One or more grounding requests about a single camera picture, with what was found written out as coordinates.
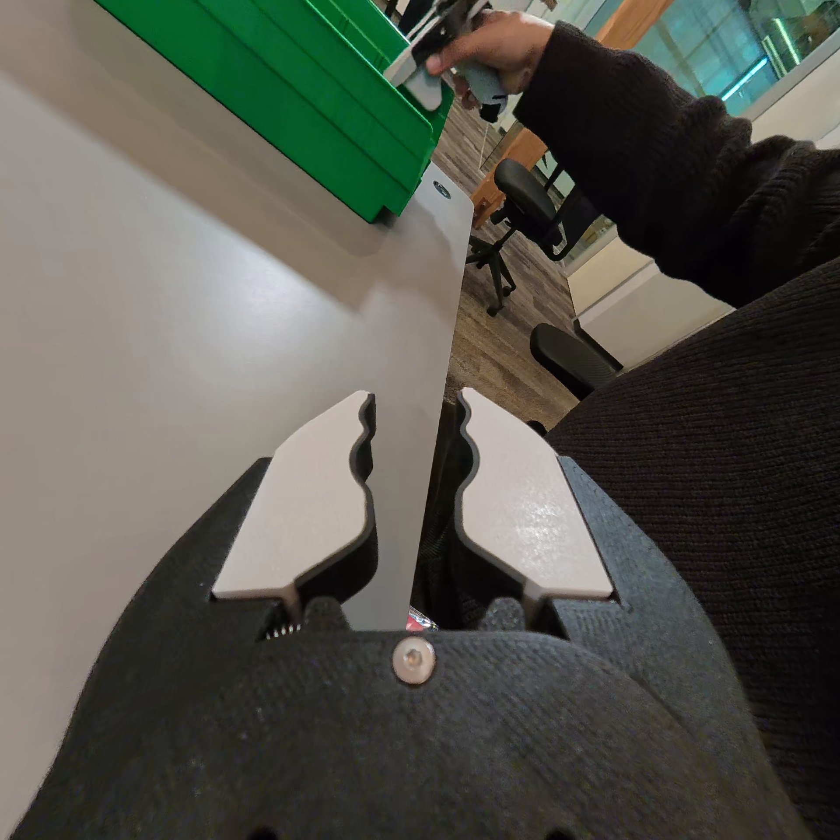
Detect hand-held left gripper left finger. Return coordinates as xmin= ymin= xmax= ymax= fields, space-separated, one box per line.
xmin=211 ymin=391 xmax=380 ymax=632

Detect person's right forearm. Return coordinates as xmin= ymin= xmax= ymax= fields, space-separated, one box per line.
xmin=514 ymin=20 xmax=840 ymax=309

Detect wooden beam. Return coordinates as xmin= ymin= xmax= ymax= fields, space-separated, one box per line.
xmin=592 ymin=0 xmax=677 ymax=46

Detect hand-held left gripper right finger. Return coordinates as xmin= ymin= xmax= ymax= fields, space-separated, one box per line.
xmin=453 ymin=387 xmax=615 ymax=634

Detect person's right hand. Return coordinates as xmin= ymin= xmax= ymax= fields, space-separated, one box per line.
xmin=425 ymin=9 xmax=557 ymax=111

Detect green plastic bin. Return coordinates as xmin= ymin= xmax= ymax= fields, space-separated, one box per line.
xmin=94 ymin=0 xmax=456 ymax=225

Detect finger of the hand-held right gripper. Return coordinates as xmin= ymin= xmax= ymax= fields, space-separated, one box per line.
xmin=383 ymin=36 xmax=455 ymax=111

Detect wooden side table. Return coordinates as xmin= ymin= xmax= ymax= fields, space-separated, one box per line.
xmin=470 ymin=128 xmax=550 ymax=228

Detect black office chair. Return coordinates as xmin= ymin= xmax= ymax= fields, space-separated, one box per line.
xmin=465 ymin=157 xmax=599 ymax=318

